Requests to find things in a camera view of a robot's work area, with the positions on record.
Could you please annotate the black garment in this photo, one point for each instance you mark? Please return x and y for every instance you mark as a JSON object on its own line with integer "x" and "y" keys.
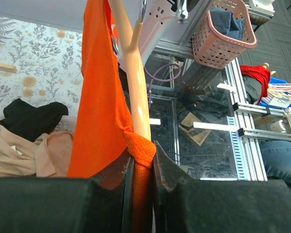
{"x": 30, "y": 122}

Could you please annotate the orange t shirt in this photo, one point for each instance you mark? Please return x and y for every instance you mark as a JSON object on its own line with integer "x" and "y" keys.
{"x": 104, "y": 126}

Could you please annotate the aluminium rail frame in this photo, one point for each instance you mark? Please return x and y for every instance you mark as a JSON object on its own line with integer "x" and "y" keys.
{"x": 202, "y": 119}

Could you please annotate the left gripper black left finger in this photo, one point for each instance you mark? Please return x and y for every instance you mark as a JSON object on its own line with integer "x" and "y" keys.
{"x": 99, "y": 204}

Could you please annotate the wooden clothes rack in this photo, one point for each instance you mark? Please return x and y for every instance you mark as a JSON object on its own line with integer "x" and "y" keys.
{"x": 8, "y": 68}

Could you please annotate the red fabric outside cell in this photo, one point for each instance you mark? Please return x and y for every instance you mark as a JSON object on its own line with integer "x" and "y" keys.
{"x": 256, "y": 80}

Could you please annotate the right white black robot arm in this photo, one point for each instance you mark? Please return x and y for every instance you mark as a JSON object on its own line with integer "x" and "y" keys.
{"x": 157, "y": 17}

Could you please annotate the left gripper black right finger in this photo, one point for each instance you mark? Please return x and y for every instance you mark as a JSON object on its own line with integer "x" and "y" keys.
{"x": 183, "y": 204}

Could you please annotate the orange wavy hanger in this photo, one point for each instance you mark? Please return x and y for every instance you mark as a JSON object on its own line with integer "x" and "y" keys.
{"x": 137, "y": 81}

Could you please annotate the seated person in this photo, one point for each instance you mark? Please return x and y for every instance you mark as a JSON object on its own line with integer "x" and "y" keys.
{"x": 276, "y": 156}

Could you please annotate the blue crate with hangers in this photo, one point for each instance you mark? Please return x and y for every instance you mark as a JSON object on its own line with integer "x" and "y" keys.
{"x": 279, "y": 94}

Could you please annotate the pink plastic basket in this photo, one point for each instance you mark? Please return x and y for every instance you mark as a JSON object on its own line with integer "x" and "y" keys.
{"x": 214, "y": 49}

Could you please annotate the beige garment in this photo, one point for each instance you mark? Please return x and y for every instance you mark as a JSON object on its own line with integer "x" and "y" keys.
{"x": 48, "y": 156}

